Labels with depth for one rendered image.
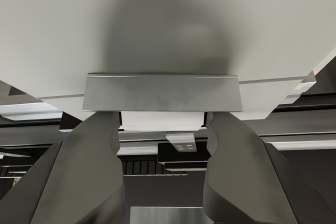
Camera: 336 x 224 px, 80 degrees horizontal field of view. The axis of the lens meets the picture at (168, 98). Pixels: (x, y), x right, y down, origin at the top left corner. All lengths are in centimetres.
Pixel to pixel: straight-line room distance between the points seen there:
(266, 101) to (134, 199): 65
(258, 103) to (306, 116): 34
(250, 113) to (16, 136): 58
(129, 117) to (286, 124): 37
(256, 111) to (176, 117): 7
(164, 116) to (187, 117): 2
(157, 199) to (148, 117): 57
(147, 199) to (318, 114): 54
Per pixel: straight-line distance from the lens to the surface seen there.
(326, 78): 77
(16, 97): 31
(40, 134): 61
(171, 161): 41
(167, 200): 74
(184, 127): 23
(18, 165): 56
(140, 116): 19
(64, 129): 27
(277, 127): 49
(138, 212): 23
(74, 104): 17
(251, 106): 18
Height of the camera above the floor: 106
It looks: 22 degrees down
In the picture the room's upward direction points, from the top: 179 degrees clockwise
